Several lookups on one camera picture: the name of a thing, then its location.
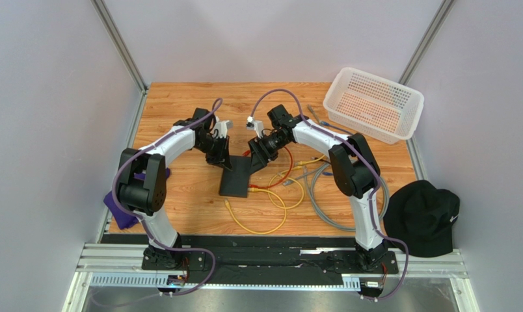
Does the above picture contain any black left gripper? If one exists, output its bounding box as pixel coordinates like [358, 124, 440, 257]
[196, 135, 233, 172]

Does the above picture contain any black network switch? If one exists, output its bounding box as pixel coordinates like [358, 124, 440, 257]
[219, 155, 250, 198]

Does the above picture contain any grey ethernet cable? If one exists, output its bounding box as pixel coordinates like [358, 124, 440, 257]
[282, 104, 390, 232]

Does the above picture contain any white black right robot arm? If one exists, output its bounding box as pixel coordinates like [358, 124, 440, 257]
[248, 105, 387, 261]

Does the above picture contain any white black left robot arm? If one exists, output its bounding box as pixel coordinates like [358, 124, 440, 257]
[112, 109, 233, 252]

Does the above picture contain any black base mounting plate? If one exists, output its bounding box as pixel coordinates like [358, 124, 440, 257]
[101, 234, 400, 286]

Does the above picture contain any purple cloth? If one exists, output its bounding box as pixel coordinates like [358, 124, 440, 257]
[103, 168, 171, 229]

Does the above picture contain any white perforated plastic basket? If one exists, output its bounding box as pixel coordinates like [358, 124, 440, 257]
[323, 67, 425, 144]

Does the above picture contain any black bucket hat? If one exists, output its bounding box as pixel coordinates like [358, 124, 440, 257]
[383, 180, 461, 258]

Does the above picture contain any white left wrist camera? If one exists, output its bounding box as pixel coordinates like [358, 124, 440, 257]
[213, 120, 234, 138]

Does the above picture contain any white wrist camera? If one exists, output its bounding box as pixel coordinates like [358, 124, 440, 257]
[246, 116, 264, 138]
[213, 120, 234, 138]

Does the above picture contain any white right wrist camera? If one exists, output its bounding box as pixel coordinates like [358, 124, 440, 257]
[246, 116, 264, 138]

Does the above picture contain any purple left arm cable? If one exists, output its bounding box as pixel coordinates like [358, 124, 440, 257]
[90, 97, 224, 300]

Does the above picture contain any aluminium frame rail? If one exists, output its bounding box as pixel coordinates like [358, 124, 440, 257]
[74, 244, 479, 311]

